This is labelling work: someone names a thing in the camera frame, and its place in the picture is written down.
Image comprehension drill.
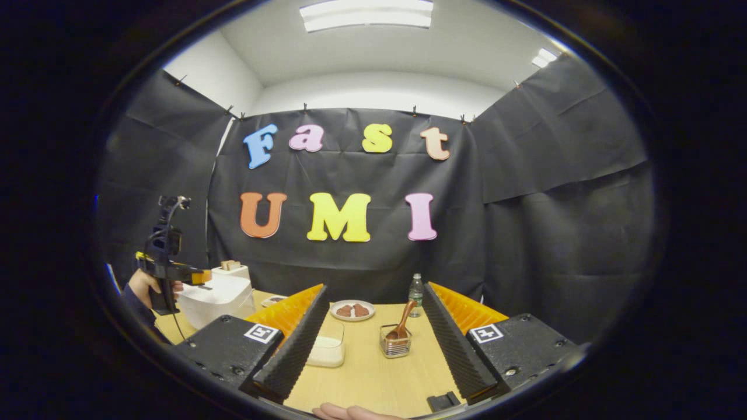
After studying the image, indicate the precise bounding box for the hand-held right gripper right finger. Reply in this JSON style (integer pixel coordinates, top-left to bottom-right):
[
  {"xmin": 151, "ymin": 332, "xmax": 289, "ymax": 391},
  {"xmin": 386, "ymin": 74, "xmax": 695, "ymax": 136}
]
[{"xmin": 422, "ymin": 282, "xmax": 584, "ymax": 406}]

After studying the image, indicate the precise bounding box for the clear box of rice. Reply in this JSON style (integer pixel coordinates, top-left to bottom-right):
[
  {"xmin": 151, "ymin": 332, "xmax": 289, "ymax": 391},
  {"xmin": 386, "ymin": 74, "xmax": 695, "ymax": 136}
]
[{"xmin": 305, "ymin": 320, "xmax": 346, "ymax": 368}]

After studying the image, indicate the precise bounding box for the white rice cooker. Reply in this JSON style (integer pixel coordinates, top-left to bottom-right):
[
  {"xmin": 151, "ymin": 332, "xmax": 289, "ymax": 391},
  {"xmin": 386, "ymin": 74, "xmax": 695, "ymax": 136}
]
[{"xmin": 176, "ymin": 274, "xmax": 256, "ymax": 330}]

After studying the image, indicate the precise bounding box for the clear water bottle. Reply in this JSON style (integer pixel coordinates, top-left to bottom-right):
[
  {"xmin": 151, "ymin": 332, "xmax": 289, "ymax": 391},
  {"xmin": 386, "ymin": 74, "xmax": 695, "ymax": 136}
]
[{"xmin": 408, "ymin": 273, "xmax": 424, "ymax": 318}]

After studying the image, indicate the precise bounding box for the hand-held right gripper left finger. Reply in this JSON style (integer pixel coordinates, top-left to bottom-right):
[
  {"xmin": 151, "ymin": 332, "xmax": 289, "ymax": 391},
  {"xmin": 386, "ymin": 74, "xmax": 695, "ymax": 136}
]
[{"xmin": 175, "ymin": 284, "xmax": 329, "ymax": 404}]

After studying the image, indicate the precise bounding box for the white round plate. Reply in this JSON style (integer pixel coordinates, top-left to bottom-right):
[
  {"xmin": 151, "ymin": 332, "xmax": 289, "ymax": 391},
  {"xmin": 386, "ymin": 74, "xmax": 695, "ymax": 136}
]
[{"xmin": 330, "ymin": 300, "xmax": 376, "ymax": 322}]

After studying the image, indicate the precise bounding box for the white toaster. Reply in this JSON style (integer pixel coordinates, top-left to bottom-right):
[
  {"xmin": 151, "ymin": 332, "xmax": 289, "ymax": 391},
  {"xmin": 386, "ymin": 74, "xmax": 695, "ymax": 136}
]
[{"xmin": 210, "ymin": 264, "xmax": 252, "ymax": 282}]

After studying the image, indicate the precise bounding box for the long ceiling light panel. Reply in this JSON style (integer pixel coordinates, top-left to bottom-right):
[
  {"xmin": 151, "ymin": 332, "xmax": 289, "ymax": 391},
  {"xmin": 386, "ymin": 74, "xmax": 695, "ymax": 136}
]
[{"xmin": 299, "ymin": 0, "xmax": 434, "ymax": 33}]

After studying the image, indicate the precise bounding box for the black backdrop cloth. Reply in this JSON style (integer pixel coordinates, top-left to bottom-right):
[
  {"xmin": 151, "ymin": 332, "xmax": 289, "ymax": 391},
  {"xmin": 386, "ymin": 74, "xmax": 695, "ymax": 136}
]
[{"xmin": 96, "ymin": 55, "xmax": 654, "ymax": 345}]

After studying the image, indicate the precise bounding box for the brown wooden spoon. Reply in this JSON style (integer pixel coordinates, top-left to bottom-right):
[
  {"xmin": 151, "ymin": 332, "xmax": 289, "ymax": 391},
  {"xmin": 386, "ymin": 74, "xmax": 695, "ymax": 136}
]
[{"xmin": 386, "ymin": 299, "xmax": 418, "ymax": 341}]

